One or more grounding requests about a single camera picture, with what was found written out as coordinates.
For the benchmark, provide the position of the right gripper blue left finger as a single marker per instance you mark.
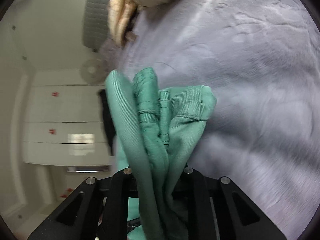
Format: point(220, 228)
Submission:
point(96, 209)

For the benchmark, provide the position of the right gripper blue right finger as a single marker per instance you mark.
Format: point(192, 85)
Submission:
point(219, 209)

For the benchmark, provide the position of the green work jacket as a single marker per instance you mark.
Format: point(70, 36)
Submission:
point(157, 131)

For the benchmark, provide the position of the black garment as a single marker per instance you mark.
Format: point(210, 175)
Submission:
point(109, 129)

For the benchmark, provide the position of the white drawer cabinet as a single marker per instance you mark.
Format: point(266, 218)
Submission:
point(64, 127)

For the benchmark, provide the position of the white electric fan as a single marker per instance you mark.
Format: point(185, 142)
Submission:
point(92, 72)

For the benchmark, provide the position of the lavender embossed bedspread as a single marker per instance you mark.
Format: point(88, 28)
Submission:
point(261, 60)

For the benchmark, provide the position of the beige striped cloth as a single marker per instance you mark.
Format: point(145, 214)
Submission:
point(119, 15)

